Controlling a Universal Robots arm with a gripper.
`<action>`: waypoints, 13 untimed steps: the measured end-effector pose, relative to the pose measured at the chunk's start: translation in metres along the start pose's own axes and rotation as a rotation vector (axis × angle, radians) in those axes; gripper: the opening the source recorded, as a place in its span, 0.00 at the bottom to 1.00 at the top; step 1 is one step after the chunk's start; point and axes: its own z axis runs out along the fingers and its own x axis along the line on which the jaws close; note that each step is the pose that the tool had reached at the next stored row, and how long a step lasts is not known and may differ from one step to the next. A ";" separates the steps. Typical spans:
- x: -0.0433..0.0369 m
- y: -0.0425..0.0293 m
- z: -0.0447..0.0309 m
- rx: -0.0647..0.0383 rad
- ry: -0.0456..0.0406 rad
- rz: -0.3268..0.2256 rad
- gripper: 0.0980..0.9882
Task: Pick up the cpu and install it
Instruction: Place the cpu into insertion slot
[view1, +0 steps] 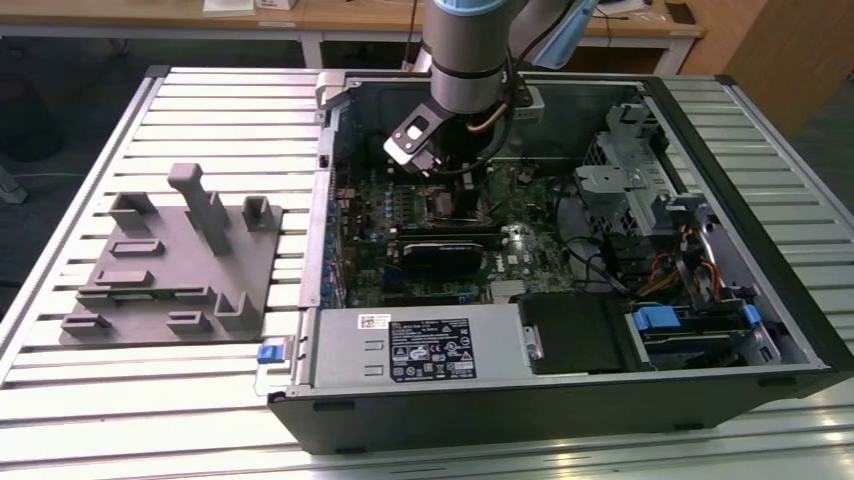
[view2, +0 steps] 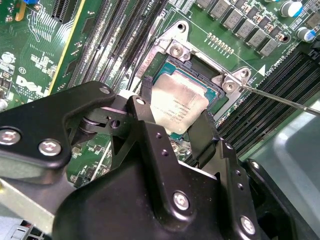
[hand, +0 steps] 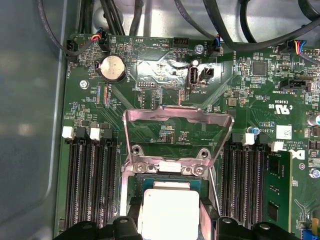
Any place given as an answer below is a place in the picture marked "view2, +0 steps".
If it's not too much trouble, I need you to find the thin metal locking lever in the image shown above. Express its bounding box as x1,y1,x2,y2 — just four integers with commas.
238,83,320,116

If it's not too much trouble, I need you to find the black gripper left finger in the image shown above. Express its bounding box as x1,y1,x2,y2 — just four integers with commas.
0,76,199,221

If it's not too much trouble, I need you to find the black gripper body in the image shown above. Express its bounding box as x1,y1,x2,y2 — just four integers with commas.
52,156,263,240

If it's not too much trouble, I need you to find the silver CPU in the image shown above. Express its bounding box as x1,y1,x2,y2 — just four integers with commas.
149,62,219,140

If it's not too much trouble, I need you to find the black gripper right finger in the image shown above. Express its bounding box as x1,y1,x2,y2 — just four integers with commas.
187,111,304,240

